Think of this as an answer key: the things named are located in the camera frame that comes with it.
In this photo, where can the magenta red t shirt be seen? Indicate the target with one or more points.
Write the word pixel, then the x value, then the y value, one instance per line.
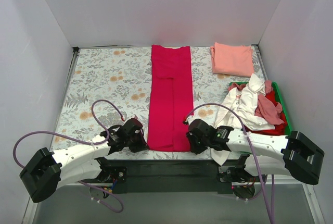
pixel 171 98

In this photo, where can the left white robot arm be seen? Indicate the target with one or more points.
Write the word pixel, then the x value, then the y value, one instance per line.
pixel 67 159

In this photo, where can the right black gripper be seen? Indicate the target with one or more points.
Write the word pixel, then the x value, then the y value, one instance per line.
pixel 194 145

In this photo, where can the floral patterned table mat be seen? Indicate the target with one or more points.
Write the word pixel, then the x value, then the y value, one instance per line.
pixel 108 85

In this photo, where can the green plastic tray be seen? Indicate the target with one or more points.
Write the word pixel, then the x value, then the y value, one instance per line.
pixel 275 99

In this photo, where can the folded salmon pink t shirt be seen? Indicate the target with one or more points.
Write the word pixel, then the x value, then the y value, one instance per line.
pixel 232 60

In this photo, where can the red t shirt in tray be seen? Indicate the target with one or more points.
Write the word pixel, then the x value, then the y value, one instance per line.
pixel 272 111

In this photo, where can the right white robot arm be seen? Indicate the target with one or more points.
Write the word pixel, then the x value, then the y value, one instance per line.
pixel 291 155

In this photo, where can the dusty pink t shirt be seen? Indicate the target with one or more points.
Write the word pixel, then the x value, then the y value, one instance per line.
pixel 249 102

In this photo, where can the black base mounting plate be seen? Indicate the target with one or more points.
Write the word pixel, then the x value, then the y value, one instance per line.
pixel 143 176

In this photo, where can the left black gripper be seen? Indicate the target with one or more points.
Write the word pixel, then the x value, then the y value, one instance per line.
pixel 140 143

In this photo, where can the white t shirt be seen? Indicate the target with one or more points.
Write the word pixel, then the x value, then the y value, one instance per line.
pixel 243 103

